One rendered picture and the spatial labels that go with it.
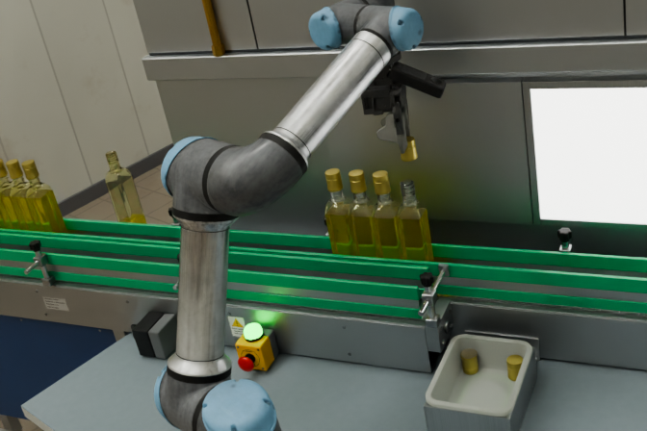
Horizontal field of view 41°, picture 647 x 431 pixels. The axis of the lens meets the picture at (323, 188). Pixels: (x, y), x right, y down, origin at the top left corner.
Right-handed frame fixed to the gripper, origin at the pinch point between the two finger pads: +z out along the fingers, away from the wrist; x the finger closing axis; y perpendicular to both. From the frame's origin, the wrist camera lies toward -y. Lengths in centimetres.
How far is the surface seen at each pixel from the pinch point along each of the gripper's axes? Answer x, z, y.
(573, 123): -5.4, 1.0, -33.8
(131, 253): -10, 30, 77
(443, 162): -11.0, 10.4, -5.5
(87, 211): -212, 124, 220
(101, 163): -236, 107, 217
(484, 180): -9.1, 14.8, -14.3
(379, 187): 0.5, 9.8, 7.2
